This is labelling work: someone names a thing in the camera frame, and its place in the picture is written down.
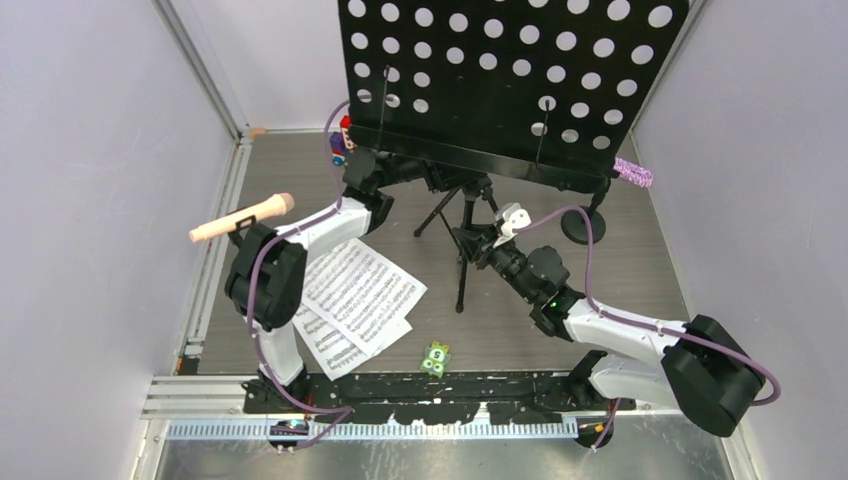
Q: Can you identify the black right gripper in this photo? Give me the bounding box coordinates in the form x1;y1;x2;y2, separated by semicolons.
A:
453;222;538;305

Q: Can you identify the sheet music page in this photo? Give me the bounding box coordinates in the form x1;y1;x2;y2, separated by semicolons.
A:
293;306;412;381
302;239;427;355

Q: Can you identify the black music stand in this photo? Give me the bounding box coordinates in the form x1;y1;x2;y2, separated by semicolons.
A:
336;0;692;314

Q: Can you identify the beige microphone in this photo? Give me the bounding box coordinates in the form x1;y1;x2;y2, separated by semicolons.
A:
188;193;295;243

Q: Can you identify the black microphone stand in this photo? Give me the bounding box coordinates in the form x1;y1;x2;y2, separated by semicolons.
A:
227;215;257;247
560;180;611;245

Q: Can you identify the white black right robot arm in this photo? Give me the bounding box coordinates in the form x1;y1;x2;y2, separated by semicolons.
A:
453;225;766;437

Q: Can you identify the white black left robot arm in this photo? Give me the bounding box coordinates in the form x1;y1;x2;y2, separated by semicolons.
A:
225;147;484;414

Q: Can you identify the colourful toy block truck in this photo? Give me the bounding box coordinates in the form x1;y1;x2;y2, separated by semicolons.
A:
329;114;355;166

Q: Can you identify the green toy block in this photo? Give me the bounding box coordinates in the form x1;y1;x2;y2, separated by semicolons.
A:
419;341;451;378

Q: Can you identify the purple glitter microphone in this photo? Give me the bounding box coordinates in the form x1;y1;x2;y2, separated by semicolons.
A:
613;157;654;188

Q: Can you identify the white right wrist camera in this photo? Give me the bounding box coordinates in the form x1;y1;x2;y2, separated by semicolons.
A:
493;202;532;248

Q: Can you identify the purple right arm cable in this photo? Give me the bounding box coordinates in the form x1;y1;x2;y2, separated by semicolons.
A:
526;203;783;452

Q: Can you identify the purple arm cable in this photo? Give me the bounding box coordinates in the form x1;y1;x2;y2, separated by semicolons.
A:
526;203;783;452
245;99;356;455

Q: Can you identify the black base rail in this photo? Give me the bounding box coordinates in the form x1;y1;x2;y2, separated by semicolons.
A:
242;370;637;427

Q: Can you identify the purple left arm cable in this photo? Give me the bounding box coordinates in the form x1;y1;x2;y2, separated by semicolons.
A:
245;99;356;455

